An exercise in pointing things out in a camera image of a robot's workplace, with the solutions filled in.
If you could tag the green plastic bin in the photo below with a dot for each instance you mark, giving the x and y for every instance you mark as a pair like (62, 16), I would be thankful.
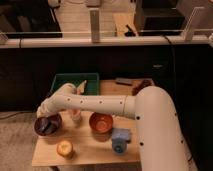
(88, 83)

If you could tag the brown object on table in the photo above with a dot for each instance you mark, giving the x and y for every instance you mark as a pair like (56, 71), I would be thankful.
(143, 84)

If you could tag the orange bowl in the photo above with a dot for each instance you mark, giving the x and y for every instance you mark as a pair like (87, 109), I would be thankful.
(100, 123)

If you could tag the blue toy cup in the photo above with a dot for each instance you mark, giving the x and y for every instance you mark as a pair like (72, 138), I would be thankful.
(120, 138)

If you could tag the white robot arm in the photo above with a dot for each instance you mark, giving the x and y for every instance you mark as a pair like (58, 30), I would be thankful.
(158, 130)

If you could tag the beige item in bin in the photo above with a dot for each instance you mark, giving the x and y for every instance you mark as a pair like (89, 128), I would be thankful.
(81, 87)

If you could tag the yellow apple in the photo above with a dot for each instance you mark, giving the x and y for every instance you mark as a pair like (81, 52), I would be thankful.
(65, 149)

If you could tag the grey sponge block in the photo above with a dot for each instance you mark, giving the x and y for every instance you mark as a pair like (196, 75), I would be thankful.
(123, 81)

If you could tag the white horizontal rail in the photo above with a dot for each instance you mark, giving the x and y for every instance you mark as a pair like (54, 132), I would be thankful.
(105, 41)

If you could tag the pink translucent cup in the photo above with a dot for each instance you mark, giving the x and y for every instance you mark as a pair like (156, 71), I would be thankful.
(75, 115)

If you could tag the purple bowl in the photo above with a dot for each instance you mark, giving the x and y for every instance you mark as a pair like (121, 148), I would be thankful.
(45, 126)

